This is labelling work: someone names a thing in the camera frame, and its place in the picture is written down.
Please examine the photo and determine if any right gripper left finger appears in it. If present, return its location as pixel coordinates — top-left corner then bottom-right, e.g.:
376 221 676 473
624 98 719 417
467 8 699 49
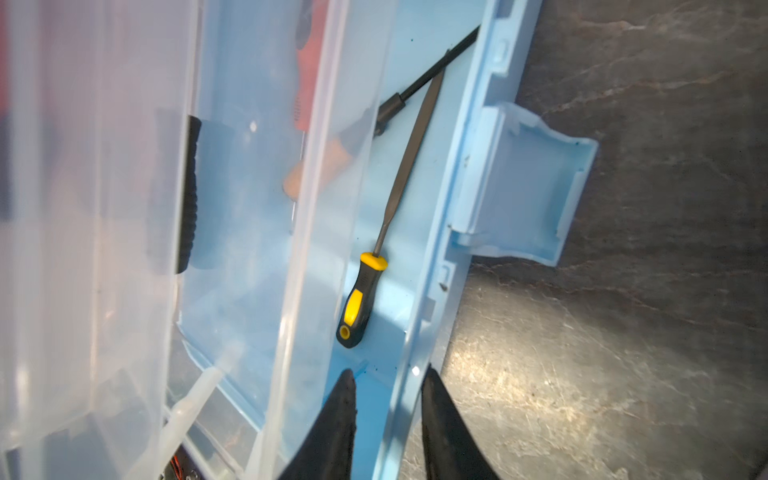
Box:
279 369 357 479

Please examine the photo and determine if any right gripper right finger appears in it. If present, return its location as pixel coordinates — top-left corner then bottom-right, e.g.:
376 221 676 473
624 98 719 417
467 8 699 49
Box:
421 367 499 479

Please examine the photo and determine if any blue toolbox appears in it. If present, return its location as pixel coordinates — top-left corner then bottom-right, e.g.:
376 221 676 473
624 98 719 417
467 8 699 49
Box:
1 1 597 479

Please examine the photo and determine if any yellow black file tool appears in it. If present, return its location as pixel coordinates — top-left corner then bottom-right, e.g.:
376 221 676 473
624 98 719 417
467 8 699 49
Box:
336 67 445 349

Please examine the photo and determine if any black screwdriver in tray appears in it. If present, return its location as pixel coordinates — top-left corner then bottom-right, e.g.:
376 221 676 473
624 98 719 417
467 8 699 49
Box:
147 109 202 274

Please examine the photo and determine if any orange handled screwdriver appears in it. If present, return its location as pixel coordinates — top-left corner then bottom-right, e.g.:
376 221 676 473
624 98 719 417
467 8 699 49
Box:
283 0 337 202

